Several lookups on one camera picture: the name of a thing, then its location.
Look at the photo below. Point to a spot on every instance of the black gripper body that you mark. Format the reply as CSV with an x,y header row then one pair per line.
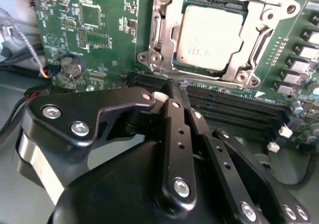
x,y
112,196

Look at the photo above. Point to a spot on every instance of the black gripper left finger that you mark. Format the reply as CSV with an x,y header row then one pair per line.
x,y
74,114

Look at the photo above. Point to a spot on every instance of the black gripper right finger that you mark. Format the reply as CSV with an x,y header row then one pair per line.
x,y
216,154

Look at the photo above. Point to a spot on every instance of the metal socket cover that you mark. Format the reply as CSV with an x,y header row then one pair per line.
x,y
168,44

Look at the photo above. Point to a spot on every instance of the silver CPU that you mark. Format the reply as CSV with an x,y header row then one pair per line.
x,y
209,37

